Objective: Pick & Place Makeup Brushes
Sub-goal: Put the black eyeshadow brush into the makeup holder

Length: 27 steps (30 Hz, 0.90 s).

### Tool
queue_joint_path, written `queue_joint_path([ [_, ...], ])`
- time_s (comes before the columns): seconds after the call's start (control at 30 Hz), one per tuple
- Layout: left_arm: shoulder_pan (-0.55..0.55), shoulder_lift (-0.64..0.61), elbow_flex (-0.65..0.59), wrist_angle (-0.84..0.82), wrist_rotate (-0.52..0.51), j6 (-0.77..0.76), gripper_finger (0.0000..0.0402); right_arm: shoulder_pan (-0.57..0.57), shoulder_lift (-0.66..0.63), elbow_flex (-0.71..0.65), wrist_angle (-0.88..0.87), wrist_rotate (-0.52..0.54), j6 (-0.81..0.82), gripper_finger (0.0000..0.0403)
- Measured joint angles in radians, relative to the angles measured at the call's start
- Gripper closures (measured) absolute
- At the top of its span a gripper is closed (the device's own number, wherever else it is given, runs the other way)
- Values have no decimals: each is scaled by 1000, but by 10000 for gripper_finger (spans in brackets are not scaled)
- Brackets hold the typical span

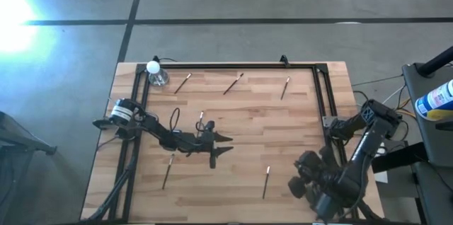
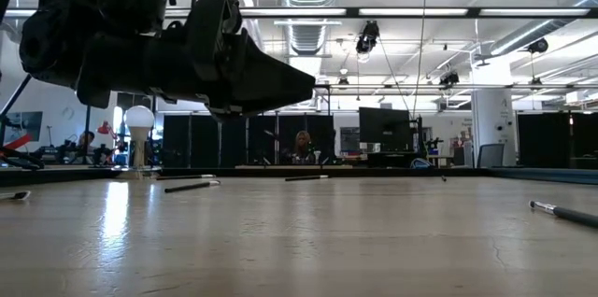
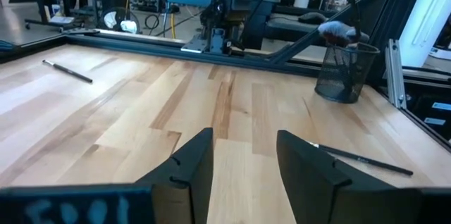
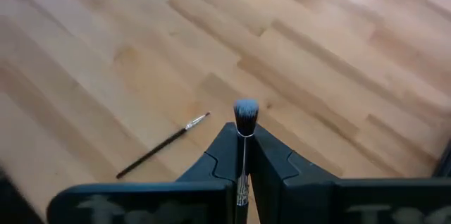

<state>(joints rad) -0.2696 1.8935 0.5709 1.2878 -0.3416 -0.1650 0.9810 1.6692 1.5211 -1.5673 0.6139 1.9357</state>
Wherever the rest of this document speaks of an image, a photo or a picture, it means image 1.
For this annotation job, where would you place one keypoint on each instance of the black flat bar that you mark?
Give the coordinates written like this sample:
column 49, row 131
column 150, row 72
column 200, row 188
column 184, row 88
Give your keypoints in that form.
column 403, row 156

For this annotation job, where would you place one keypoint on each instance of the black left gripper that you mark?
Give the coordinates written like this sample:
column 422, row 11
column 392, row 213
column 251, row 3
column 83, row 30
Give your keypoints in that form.
column 198, row 143

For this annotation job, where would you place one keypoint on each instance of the clear glass cup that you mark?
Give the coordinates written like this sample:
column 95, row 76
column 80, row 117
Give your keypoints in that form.
column 158, row 75

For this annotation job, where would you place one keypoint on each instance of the black aluminium table frame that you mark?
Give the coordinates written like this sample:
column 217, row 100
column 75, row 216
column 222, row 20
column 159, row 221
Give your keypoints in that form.
column 230, row 66

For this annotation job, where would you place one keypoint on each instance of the dark grey side cart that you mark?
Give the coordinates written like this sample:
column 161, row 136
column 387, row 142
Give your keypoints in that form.
column 428, row 143

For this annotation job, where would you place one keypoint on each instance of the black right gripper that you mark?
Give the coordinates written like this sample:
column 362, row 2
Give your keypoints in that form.
column 309, row 165

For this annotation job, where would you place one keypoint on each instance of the black pole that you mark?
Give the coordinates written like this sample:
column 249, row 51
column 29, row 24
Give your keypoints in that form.
column 437, row 63

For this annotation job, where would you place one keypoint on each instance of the black frame clamp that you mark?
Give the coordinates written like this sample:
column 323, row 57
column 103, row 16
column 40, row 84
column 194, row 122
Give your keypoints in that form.
column 285, row 61
column 156, row 58

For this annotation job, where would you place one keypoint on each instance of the white blue yellow canister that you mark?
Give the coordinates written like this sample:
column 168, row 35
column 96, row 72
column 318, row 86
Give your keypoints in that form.
column 437, row 101

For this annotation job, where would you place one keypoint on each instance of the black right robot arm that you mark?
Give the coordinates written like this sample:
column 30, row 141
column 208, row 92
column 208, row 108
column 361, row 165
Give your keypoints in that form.
column 368, row 140

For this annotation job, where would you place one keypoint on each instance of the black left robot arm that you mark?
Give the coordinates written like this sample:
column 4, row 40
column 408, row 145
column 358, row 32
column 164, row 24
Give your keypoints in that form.
column 155, row 129

